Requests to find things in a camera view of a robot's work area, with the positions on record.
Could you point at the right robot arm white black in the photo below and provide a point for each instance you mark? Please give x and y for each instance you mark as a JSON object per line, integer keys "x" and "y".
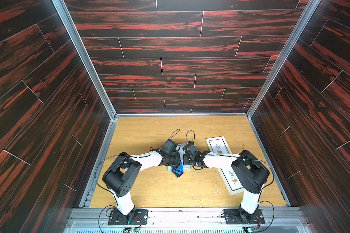
{"x": 250, "y": 172}

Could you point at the light green picture frame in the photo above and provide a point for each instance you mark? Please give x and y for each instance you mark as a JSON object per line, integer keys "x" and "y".
{"x": 185, "y": 166}

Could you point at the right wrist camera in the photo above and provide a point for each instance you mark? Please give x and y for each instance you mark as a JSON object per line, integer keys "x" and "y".
{"x": 191, "y": 151}

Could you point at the aluminium front rail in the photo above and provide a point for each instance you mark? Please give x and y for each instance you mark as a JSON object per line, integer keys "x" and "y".
{"x": 279, "y": 219}

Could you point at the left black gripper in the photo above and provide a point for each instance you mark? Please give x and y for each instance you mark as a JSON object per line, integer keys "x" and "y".
{"x": 176, "y": 154}

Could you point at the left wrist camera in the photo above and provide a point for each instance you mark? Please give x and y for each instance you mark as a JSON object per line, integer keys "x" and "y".
{"x": 169, "y": 146}

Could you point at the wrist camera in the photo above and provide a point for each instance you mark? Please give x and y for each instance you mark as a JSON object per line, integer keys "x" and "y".
{"x": 169, "y": 146}
{"x": 191, "y": 151}

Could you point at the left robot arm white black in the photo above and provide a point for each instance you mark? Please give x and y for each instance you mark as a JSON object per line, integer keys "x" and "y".
{"x": 123, "y": 172}

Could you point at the blue microfiber cloth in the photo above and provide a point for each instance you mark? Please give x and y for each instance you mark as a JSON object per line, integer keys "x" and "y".
{"x": 177, "y": 169}

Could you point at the cream picture frame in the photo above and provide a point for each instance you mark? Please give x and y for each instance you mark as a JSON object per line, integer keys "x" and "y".
{"x": 218, "y": 145}
{"x": 231, "y": 181}

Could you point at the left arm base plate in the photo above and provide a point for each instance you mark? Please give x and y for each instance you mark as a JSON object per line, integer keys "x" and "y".
{"x": 135, "y": 217}

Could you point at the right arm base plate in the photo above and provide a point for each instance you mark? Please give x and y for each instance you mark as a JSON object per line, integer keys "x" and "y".
{"x": 240, "y": 216}

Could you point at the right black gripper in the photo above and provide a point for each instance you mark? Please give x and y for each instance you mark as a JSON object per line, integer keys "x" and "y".
{"x": 187, "y": 158}

